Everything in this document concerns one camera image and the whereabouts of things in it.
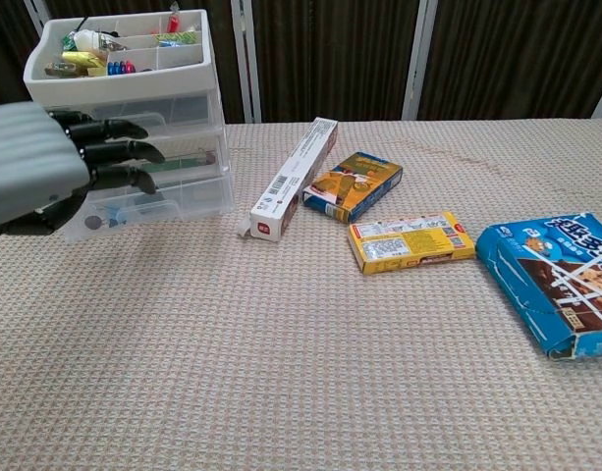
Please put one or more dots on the left black grey robot hand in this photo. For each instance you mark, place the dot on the left black grey robot hand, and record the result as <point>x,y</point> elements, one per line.
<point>30,162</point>

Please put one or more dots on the white plastic drawer organizer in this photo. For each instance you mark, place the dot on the white plastic drawer organizer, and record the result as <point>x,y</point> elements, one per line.
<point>109,90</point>

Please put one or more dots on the clear plastic drawer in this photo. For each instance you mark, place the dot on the clear plastic drawer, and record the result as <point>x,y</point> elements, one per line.
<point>182,115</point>
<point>197,201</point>

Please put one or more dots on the long white carton box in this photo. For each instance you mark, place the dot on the long white carton box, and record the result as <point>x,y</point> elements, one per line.
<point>290,181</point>

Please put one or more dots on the orange and blue snack box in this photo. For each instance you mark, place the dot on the orange and blue snack box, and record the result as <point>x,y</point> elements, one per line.
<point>359,189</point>

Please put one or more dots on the yellow flat snack box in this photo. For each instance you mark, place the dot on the yellow flat snack box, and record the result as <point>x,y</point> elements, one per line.
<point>408,243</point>

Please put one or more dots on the blue chocolate cookie box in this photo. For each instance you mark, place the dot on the blue chocolate cookie box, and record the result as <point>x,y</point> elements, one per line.
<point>551,294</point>

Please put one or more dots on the dark grey round disc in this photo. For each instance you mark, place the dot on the dark grey round disc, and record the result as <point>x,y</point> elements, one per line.
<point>92,223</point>

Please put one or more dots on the colourful printed candy packet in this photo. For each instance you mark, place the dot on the colourful printed candy packet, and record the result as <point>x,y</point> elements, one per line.
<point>60,69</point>

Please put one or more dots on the small blue plastic piece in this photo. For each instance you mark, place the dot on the small blue plastic piece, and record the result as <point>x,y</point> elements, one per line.
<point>115,216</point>

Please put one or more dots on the shiny yellow packet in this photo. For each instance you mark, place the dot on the shiny yellow packet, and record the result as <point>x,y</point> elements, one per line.
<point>84,59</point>

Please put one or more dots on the small green clip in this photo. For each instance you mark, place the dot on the small green clip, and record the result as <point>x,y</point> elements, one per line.
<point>68,43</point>

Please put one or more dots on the green flat card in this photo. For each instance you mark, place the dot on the green flat card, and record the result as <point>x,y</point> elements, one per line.
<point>182,164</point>

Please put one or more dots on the green yellow packet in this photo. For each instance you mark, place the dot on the green yellow packet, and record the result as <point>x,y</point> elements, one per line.
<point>175,38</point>

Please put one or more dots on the red and white clip pack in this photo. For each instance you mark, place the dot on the red and white clip pack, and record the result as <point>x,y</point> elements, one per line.
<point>173,22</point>

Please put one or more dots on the beige woven tablecloth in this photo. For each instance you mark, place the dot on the beige woven tablecloth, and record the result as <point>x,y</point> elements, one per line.
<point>300,382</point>

